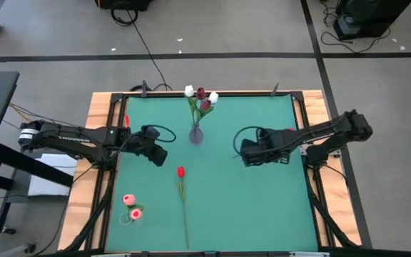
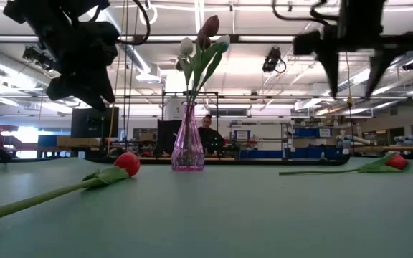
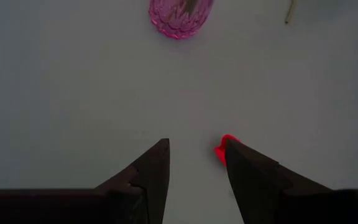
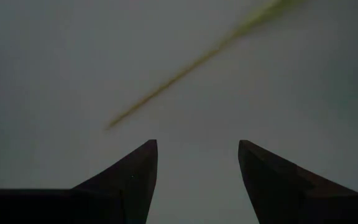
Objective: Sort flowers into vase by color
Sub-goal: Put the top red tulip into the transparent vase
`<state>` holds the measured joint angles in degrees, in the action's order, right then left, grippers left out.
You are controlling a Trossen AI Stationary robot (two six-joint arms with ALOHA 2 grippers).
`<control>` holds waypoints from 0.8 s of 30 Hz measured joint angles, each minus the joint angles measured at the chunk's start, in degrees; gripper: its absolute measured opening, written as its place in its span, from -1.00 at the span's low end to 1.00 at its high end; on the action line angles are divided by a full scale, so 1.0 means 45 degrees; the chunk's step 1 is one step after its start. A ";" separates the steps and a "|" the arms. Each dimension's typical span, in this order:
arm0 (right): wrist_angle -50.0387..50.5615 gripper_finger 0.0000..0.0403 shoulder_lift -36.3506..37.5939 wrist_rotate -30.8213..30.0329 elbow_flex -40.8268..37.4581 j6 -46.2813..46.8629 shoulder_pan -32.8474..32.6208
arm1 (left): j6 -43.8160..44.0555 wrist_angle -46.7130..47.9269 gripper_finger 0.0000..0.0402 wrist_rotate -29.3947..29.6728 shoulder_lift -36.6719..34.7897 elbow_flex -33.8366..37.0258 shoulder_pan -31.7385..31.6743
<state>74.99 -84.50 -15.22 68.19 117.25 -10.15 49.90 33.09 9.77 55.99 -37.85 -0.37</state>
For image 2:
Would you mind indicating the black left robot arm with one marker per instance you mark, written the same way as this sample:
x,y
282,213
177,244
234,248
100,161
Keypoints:
x,y
48,18

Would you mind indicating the person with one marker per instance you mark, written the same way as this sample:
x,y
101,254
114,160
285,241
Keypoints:
x,y
212,139

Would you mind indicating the shelf with blue bins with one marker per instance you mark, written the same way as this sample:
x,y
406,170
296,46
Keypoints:
x,y
307,132

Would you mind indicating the black monitor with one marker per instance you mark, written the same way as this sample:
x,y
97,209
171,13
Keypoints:
x,y
93,123
165,136

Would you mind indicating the white and blue tulip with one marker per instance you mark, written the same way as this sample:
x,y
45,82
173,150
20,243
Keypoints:
x,y
223,41

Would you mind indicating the black mounted device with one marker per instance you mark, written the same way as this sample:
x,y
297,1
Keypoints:
x,y
36,55

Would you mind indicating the black overhead camera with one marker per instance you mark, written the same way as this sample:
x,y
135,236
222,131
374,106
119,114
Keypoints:
x,y
271,59

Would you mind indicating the wooden work table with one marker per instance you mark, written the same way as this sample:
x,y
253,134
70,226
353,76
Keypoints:
x,y
400,147

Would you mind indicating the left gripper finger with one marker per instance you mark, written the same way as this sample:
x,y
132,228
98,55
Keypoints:
x,y
108,87
74,89

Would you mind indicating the black aluminium rig frame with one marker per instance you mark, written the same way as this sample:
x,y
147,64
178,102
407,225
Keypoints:
x,y
264,162

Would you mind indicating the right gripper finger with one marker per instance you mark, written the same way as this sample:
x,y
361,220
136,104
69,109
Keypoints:
x,y
378,66
332,68

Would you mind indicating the green table mat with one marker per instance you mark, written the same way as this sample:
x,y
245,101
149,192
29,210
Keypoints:
x,y
228,215

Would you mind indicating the purple glass vase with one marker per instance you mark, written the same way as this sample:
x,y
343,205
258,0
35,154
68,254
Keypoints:
x,y
188,150

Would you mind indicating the white framed sign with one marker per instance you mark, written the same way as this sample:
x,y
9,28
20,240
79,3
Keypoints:
x,y
242,135

